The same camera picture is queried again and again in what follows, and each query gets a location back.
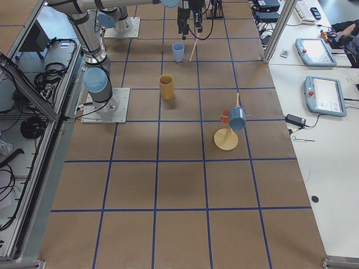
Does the round wooden stand base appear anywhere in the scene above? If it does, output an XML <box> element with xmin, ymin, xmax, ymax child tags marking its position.
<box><xmin>214</xmin><ymin>127</ymin><xmax>238</xmax><ymax>151</ymax></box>

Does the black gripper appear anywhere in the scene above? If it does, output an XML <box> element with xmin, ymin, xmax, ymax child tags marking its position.
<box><xmin>177</xmin><ymin>0</ymin><xmax>205</xmax><ymax>39</ymax></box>

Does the teach pendant near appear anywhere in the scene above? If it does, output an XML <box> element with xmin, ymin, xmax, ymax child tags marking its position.
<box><xmin>304</xmin><ymin>76</ymin><xmax>347</xmax><ymax>117</ymax></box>

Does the aluminium frame post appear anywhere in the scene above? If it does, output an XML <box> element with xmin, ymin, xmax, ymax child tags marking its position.
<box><xmin>262</xmin><ymin>0</ymin><xmax>297</xmax><ymax>64</ymax></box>

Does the pink chopstick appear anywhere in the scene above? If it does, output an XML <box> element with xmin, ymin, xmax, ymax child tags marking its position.
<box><xmin>188</xmin><ymin>33</ymin><xmax>200</xmax><ymax>62</ymax></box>

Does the blue cup on stand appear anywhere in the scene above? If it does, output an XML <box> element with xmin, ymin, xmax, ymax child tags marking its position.
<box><xmin>228</xmin><ymin>106</ymin><xmax>246</xmax><ymax>131</ymax></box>

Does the light blue plastic cup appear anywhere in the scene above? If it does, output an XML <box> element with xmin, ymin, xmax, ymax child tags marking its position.
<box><xmin>172</xmin><ymin>42</ymin><xmax>185</xmax><ymax>62</ymax></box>

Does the black power adapter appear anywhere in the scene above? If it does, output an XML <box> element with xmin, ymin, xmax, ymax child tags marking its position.
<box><xmin>285</xmin><ymin>114</ymin><xmax>306</xmax><ymax>127</ymax></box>

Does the bamboo cylinder holder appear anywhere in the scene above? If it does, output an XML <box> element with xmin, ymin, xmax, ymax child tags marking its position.
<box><xmin>159</xmin><ymin>74</ymin><xmax>174</xmax><ymax>100</ymax></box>

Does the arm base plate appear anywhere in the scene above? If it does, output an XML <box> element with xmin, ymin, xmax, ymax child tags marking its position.
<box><xmin>81</xmin><ymin>87</ymin><xmax>130</xmax><ymax>124</ymax></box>
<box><xmin>104</xmin><ymin>17</ymin><xmax>141</xmax><ymax>39</ymax></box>

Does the teach pendant far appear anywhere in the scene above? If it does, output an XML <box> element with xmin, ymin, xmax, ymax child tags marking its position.
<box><xmin>295</xmin><ymin>38</ymin><xmax>337</xmax><ymax>67</ymax></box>

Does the teach pendant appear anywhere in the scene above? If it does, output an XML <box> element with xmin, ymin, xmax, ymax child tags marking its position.
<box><xmin>295</xmin><ymin>38</ymin><xmax>337</xmax><ymax>67</ymax></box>
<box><xmin>304</xmin><ymin>76</ymin><xmax>347</xmax><ymax>117</ymax></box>

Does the orange cup on stand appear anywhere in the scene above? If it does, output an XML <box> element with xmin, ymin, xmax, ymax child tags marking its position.
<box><xmin>220</xmin><ymin>109</ymin><xmax>229</xmax><ymax>125</ymax></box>

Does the remote control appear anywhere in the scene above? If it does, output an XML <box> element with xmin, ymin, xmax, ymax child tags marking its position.
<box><xmin>280</xmin><ymin>49</ymin><xmax>289</xmax><ymax>58</ymax></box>

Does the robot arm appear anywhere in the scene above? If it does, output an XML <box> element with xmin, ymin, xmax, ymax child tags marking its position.
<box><xmin>48</xmin><ymin>1</ymin><xmax>205</xmax><ymax>123</ymax></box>
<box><xmin>96</xmin><ymin>7</ymin><xmax>132</xmax><ymax>33</ymax></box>

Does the allen key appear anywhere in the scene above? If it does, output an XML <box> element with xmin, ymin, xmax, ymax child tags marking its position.
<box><xmin>292</xmin><ymin>136</ymin><xmax>315</xmax><ymax>142</ymax></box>

